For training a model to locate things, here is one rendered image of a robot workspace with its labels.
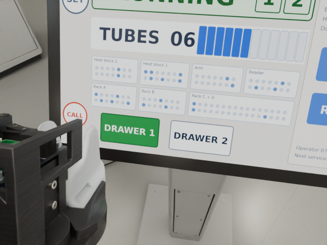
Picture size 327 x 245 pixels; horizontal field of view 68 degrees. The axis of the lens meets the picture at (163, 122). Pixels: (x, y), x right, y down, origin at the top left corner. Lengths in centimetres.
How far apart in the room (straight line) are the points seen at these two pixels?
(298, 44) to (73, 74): 32
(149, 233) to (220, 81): 105
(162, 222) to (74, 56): 105
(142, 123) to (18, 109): 173
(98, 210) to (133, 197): 124
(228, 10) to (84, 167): 28
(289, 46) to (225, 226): 108
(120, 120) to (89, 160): 20
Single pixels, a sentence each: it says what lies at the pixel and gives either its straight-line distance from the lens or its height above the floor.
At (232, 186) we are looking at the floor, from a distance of 147.
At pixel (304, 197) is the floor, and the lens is 158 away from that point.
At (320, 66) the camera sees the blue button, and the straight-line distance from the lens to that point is 40.
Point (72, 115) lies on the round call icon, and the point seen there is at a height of 101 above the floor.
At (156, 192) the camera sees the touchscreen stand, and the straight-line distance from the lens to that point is 138.
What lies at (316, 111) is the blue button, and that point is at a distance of 40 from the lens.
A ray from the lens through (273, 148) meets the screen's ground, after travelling 39.
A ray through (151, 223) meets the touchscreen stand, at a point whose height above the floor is 4.
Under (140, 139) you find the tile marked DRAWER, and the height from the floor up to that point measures 99.
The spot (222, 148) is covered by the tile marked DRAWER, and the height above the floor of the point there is 99.
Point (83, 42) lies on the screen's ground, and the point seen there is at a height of 110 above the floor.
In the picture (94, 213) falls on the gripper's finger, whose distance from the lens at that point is 17.
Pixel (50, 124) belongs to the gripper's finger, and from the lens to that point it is 21.
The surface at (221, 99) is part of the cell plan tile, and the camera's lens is 36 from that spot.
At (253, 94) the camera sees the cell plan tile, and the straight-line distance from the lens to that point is 37.
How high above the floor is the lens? 131
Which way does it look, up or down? 52 degrees down
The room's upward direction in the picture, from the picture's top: 2 degrees counter-clockwise
